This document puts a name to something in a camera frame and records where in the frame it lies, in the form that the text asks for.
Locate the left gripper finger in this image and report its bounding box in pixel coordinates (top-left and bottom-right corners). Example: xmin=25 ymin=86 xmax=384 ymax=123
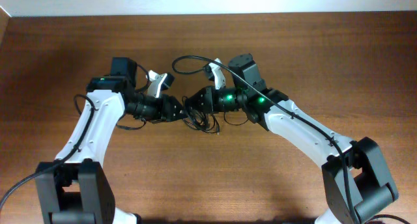
xmin=151 ymin=118 xmax=182 ymax=124
xmin=162 ymin=95 xmax=187 ymax=120

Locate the black usb cable bundle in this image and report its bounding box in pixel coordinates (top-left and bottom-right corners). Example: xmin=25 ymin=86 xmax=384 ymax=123
xmin=181 ymin=95 xmax=221 ymax=135

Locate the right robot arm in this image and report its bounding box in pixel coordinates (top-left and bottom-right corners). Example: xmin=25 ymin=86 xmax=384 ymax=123
xmin=185 ymin=54 xmax=399 ymax=223

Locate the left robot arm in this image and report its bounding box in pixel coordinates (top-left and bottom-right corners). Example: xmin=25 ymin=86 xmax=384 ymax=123
xmin=35 ymin=57 xmax=185 ymax=224

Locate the right camera black cable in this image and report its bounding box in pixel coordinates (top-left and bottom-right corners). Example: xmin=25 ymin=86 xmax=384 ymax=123
xmin=171 ymin=55 xmax=417 ymax=224

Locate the camera black cable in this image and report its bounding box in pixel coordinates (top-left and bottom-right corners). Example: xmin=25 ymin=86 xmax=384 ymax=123
xmin=0 ymin=63 xmax=151 ymax=215
xmin=171 ymin=55 xmax=417 ymax=224

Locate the left camera black cable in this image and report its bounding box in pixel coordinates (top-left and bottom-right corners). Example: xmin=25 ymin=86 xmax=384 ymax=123
xmin=0 ymin=63 xmax=151 ymax=215

